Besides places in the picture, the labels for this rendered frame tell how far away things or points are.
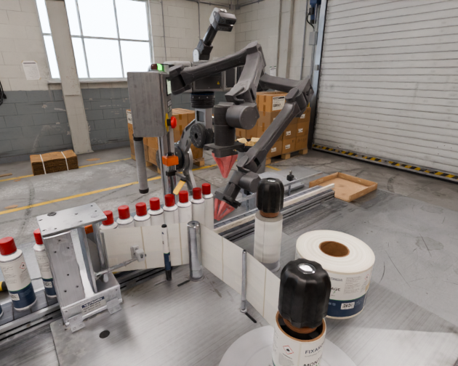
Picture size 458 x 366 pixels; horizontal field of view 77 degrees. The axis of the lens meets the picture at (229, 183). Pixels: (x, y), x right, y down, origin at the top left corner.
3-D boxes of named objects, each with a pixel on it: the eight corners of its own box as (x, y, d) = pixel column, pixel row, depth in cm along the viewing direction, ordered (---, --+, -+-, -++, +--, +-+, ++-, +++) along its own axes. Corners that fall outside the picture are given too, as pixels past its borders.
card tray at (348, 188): (349, 202, 152) (350, 195, 150) (308, 188, 171) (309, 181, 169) (376, 189, 169) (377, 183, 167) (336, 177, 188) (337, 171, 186)
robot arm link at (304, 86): (322, 94, 128) (315, 75, 121) (302, 115, 126) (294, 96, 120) (262, 81, 162) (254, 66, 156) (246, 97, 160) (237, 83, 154)
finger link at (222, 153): (238, 179, 83) (238, 147, 80) (219, 184, 78) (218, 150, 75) (224, 173, 88) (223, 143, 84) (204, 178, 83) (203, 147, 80)
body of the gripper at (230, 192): (230, 202, 106) (238, 184, 107) (212, 194, 114) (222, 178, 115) (239, 208, 111) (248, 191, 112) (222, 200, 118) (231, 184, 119)
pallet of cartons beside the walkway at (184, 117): (206, 165, 487) (203, 112, 455) (161, 176, 437) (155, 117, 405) (171, 152, 573) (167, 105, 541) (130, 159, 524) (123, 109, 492)
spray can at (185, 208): (181, 247, 103) (177, 195, 96) (178, 240, 108) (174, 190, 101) (195, 245, 105) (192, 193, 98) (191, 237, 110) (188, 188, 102)
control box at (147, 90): (133, 137, 88) (125, 71, 81) (145, 128, 104) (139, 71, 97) (166, 137, 88) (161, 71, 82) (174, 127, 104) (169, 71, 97)
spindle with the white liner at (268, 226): (266, 277, 88) (271, 187, 78) (246, 263, 95) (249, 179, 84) (285, 266, 94) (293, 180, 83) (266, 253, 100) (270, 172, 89)
